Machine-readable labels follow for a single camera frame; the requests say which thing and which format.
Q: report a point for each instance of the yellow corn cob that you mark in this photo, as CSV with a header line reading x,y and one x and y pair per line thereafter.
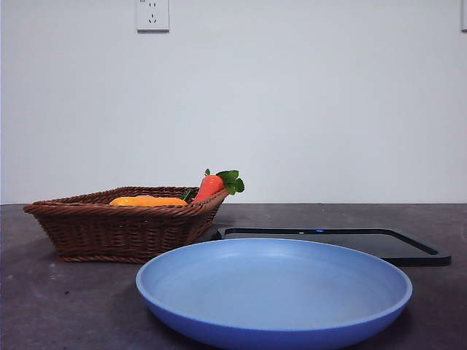
x,y
146,201

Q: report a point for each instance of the blue round plate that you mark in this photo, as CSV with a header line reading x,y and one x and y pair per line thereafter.
x,y
270,291

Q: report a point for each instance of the brown wicker basket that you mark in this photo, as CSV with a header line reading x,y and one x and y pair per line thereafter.
x,y
109,233

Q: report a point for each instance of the orange toy carrot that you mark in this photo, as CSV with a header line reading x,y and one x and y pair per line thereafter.
x,y
208,187

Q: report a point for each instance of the green toy vegetable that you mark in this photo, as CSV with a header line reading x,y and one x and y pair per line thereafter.
x,y
189,195

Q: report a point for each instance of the black rectangular tray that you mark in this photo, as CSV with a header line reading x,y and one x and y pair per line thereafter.
x,y
408,248

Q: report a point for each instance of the white wall socket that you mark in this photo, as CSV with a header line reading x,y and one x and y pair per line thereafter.
x,y
153,18

